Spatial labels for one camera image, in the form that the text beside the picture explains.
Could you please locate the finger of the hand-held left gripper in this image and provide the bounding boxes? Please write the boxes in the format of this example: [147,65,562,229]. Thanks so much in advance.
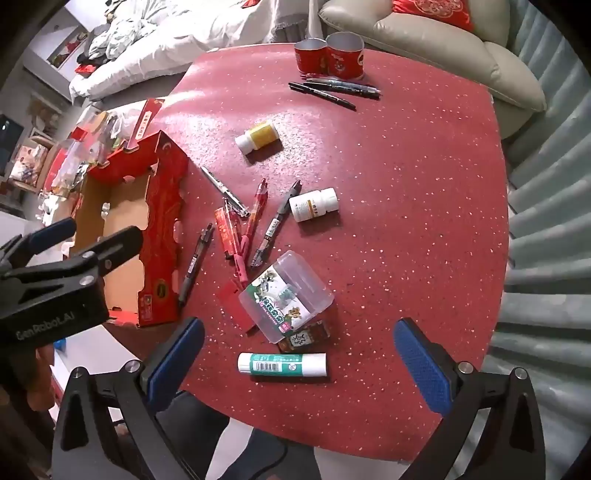
[0,217,77,274]
[68,226,144,278]

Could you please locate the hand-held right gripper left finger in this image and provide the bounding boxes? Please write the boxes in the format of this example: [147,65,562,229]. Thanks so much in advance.
[51,316,206,480]

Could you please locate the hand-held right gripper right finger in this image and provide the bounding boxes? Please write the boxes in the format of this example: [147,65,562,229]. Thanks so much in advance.
[393,318,548,480]

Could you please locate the red cardboard box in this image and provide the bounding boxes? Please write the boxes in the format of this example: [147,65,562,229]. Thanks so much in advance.
[69,99,191,329]

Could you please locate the white and green glue stick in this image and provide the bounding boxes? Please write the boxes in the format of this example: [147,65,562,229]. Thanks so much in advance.
[237,352,328,376]

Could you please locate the small tile-print box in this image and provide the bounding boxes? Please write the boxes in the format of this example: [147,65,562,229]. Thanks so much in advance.
[277,323,331,354]

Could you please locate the clear plastic box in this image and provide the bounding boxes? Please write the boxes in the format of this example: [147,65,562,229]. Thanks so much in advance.
[238,250,334,343]

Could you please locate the transparent red pen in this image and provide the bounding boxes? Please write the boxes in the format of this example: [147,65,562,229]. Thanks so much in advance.
[238,178,269,252]

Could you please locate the yellow bottle with white cap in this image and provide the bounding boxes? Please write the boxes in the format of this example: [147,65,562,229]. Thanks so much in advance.
[235,120,280,154]

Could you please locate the colourful printed box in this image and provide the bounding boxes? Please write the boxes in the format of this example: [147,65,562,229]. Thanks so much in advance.
[9,143,51,190]

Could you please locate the red card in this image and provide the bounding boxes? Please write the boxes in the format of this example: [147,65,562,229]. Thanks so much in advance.
[217,282,259,334]

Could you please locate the person's dark trousers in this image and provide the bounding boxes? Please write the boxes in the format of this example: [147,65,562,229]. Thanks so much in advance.
[111,390,321,480]

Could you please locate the pile of assorted packets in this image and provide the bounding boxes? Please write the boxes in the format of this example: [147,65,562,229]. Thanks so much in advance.
[41,108,144,204]

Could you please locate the black screen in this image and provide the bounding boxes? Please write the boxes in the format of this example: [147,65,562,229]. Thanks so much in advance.
[0,113,24,171]

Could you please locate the pink pen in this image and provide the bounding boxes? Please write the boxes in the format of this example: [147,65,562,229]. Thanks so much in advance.
[223,198,249,283]

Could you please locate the silver pen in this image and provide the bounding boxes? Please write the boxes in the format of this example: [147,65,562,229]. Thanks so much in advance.
[201,166,250,217]

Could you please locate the grey and black pen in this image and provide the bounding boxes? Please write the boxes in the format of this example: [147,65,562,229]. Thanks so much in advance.
[250,179,303,269]

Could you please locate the grey pleated curtain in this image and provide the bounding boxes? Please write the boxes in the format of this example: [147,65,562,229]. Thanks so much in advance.
[489,9,591,480]

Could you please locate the white pill bottle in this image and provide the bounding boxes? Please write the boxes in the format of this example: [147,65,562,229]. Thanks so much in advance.
[288,187,339,223]

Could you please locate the pile of grey clothes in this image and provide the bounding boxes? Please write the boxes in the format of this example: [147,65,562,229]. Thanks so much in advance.
[76,16,162,75]

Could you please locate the white duvet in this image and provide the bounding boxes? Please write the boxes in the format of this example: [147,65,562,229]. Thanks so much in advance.
[69,0,324,100]

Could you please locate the beige leather sofa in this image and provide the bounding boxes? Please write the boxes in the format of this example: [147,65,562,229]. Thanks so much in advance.
[318,0,548,139]

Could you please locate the red embroidered cushion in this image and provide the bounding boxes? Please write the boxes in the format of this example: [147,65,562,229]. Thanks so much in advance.
[392,0,476,33]

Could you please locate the black cable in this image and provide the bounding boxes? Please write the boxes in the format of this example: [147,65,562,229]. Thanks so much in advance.
[271,442,288,480]

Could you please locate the wall poster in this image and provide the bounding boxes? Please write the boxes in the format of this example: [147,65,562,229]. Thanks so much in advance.
[46,25,88,70]

